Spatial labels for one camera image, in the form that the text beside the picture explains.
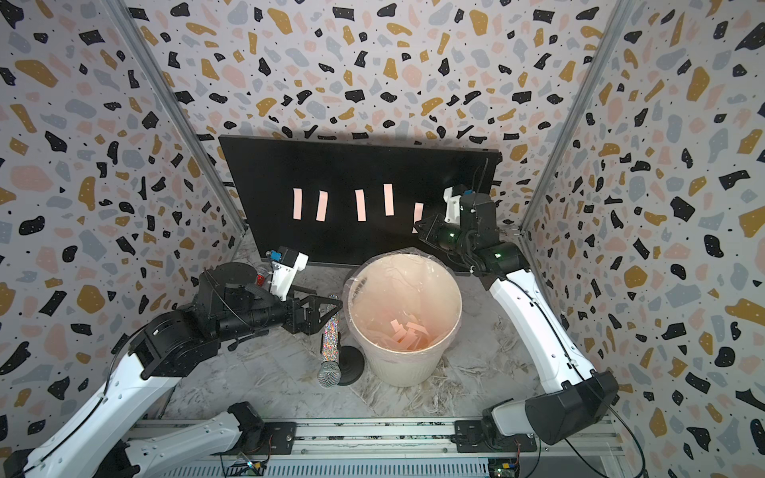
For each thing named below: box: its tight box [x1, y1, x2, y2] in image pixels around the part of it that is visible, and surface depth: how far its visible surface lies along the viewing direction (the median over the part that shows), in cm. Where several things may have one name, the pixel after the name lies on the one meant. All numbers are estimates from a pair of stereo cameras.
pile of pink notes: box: [389, 318, 430, 350], surface depth 85 cm
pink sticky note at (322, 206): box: [315, 190, 329, 223], surface depth 73 cm
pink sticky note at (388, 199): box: [383, 183, 395, 217], surface depth 71 cm
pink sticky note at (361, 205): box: [354, 189, 367, 223], surface depth 73 cm
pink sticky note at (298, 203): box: [292, 188, 303, 221], surface depth 73 cm
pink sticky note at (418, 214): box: [411, 202, 425, 235], surface depth 72 cm
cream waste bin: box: [347, 252, 464, 388], surface depth 78 cm
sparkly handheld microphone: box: [316, 315, 343, 388], surface depth 67 cm
